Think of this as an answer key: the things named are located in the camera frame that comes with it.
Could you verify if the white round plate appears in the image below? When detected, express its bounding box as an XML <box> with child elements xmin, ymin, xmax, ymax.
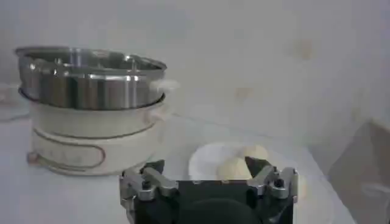
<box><xmin>188</xmin><ymin>141</ymin><xmax>310</xmax><ymax>201</ymax></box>

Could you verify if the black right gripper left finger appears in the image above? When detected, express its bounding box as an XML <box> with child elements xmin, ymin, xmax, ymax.
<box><xmin>120</xmin><ymin>159</ymin><xmax>179</xmax><ymax>201</ymax></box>

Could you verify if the white electric cooker base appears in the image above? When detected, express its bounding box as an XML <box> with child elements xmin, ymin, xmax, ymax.
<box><xmin>26</xmin><ymin>94</ymin><xmax>171</xmax><ymax>177</ymax></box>

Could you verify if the steel steamer basket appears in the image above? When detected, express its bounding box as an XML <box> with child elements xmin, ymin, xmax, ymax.
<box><xmin>14</xmin><ymin>46</ymin><xmax>180</xmax><ymax>110</ymax></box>

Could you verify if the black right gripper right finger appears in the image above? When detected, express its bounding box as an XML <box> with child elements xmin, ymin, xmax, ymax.
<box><xmin>245</xmin><ymin>156</ymin><xmax>299</xmax><ymax>200</ymax></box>

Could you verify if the white steamed bun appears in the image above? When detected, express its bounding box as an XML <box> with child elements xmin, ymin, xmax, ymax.
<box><xmin>217</xmin><ymin>156</ymin><xmax>253</xmax><ymax>181</ymax></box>
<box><xmin>240</xmin><ymin>144</ymin><xmax>269</xmax><ymax>162</ymax></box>

